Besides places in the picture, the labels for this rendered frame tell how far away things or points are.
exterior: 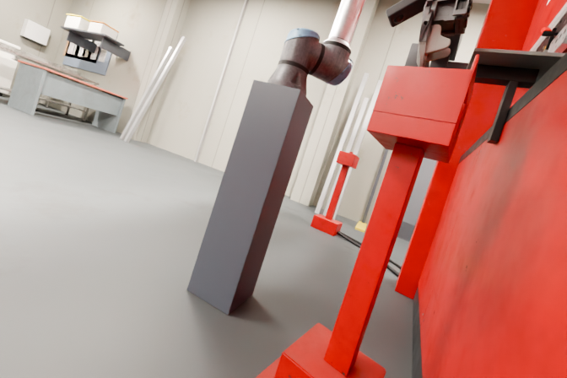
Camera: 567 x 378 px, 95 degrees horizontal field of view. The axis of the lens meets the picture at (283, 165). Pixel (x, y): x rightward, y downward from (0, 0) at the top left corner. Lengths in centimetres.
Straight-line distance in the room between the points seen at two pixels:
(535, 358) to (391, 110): 43
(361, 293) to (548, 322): 36
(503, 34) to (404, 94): 149
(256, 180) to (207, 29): 532
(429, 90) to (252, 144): 54
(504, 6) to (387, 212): 171
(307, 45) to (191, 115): 466
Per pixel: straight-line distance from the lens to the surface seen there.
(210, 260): 98
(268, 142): 86
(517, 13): 214
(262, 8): 561
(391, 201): 64
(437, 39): 69
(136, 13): 764
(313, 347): 79
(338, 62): 104
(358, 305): 69
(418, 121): 59
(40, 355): 84
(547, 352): 41
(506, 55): 96
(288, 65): 96
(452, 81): 62
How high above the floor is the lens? 54
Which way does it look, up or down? 1 degrees down
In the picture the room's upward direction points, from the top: 18 degrees clockwise
